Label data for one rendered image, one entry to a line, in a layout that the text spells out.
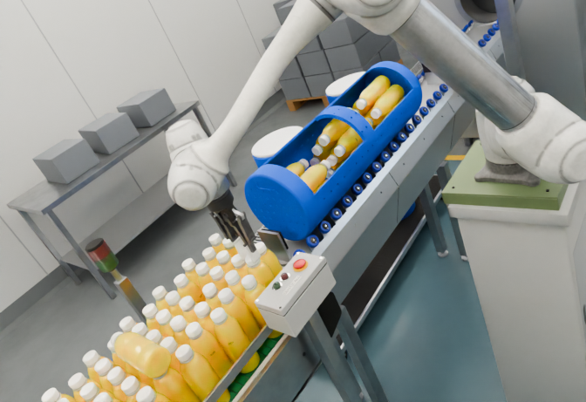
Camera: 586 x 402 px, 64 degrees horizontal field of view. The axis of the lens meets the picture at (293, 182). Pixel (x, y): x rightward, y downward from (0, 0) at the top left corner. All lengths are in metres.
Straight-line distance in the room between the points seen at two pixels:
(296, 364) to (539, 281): 0.76
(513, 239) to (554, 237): 0.11
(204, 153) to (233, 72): 4.81
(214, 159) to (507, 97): 0.65
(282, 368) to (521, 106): 0.92
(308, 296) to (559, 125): 0.72
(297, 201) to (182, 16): 4.21
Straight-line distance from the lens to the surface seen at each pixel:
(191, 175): 1.01
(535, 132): 1.18
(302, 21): 1.13
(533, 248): 1.51
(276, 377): 1.43
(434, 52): 1.04
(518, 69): 2.56
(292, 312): 1.23
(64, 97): 4.72
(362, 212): 1.79
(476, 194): 1.45
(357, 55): 5.00
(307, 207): 1.51
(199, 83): 5.49
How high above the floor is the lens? 1.86
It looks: 26 degrees down
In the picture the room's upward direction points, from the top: 24 degrees counter-clockwise
